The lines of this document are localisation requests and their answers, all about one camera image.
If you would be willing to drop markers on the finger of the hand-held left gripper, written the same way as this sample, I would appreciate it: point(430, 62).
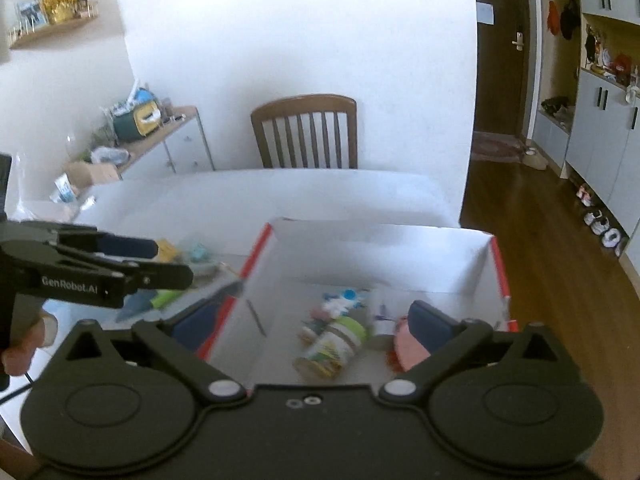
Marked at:
point(160, 277)
point(130, 248)

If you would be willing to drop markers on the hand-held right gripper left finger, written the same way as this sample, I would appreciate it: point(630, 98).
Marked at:
point(197, 321)

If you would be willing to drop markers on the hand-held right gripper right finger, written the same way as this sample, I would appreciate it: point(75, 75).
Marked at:
point(430, 327)

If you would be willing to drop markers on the pink hat doll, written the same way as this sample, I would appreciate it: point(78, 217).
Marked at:
point(407, 347)

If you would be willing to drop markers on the white cylindrical item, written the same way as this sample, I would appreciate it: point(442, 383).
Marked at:
point(382, 317)

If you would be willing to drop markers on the white blue toy figure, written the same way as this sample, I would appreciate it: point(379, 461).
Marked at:
point(337, 306)

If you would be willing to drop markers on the plastic toothpick jar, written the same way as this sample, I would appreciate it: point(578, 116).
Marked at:
point(332, 350)

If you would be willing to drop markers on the red shoe box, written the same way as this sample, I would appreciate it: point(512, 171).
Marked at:
point(350, 255)

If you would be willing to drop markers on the person's left hand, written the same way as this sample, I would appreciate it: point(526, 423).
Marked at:
point(42, 331)

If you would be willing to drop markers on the green tube bottle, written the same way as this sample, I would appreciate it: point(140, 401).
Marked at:
point(165, 299)

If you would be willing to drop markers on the teal round container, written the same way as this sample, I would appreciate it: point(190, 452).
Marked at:
point(199, 253)

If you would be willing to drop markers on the blue white packet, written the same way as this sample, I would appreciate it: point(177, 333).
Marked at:
point(62, 190)

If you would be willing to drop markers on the cardboard box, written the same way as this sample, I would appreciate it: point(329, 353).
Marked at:
point(95, 174)

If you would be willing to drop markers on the clear plastic bag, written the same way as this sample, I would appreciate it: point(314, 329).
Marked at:
point(107, 153)

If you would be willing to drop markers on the white sideboard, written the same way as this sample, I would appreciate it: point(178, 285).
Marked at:
point(185, 145)

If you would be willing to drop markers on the teal yellow tissue box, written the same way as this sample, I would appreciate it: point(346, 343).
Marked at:
point(127, 127)

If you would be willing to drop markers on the patterned doormat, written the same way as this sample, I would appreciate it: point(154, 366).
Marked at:
point(492, 147)

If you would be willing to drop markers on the beige slippers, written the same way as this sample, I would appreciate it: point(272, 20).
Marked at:
point(535, 159)

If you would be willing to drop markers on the black white shoes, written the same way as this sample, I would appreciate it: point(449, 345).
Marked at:
point(607, 235)

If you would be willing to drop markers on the small pink shoes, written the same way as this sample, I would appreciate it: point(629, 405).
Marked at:
point(585, 195)

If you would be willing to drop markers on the wooden chair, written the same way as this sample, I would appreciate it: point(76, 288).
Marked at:
point(300, 105)

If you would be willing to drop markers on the small standing photo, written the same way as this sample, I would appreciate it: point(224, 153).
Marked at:
point(31, 12)

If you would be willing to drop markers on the white shelf cabinet unit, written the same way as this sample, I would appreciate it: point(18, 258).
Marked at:
point(590, 135)

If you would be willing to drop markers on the dark wooden door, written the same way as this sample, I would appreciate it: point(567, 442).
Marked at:
point(500, 85)

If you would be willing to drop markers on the black bag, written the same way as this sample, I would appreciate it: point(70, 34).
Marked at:
point(555, 105)

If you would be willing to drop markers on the white paper notice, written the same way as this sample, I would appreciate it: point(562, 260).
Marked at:
point(485, 12)

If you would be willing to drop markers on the red toy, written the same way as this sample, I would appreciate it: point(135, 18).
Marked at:
point(622, 63)

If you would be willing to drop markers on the orange hanging item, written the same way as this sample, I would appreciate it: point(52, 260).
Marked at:
point(552, 16)

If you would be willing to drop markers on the black hanging item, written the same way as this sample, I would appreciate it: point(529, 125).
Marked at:
point(570, 19)

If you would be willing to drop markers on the wooden wall shelf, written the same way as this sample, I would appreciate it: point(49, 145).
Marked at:
point(55, 31)

